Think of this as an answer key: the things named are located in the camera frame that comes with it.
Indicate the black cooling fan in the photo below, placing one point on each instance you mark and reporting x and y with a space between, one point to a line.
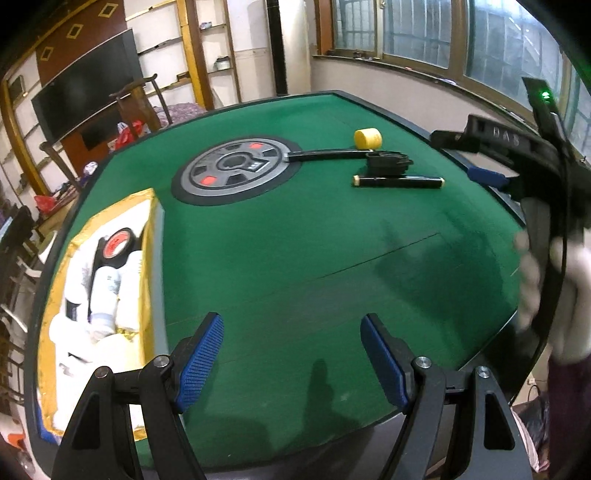
390 162

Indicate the person's right hand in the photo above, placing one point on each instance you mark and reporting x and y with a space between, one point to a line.
577 286

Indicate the grey round table control panel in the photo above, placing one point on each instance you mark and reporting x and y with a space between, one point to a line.
235 168

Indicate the metal tin on shelf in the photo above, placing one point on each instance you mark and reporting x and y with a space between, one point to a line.
223 62

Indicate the red topped black round tin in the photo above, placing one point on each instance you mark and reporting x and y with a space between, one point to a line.
117 245

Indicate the black vertical pipe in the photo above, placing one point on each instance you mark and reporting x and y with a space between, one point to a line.
277 46

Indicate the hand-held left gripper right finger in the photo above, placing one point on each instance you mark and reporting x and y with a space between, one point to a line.
383 364

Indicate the gold framed wall shelf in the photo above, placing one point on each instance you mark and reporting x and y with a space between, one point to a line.
207 46

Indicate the black marker with purple caps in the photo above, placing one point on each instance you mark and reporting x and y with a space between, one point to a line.
96 270

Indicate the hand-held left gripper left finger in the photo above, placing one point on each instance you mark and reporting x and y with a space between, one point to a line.
201 364

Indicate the red plastic bag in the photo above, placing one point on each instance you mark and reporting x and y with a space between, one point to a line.
46 203
129 131

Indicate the dark wooden chair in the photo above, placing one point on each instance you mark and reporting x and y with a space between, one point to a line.
138 99
60 170

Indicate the white standing air conditioner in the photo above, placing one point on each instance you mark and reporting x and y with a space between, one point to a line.
296 46

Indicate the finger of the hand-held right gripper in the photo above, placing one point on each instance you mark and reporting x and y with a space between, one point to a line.
487 175
455 140

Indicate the white box with gold tape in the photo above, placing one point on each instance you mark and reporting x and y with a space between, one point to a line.
152 258

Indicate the large white plastic bottle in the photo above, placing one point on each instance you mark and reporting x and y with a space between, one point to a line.
133 284

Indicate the yellow plastic cap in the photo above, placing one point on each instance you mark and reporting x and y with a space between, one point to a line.
368 137

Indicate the long black pen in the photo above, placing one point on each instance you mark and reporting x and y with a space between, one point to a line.
328 154

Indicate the black flat television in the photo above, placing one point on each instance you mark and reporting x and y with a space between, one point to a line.
87 87

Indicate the black marker with pale caps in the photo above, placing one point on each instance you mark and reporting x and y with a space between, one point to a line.
397 182

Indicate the purple patterned cloth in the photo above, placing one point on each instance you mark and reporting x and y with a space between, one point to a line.
182 110

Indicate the window with metal grille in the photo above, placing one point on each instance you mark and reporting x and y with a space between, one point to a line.
452 39

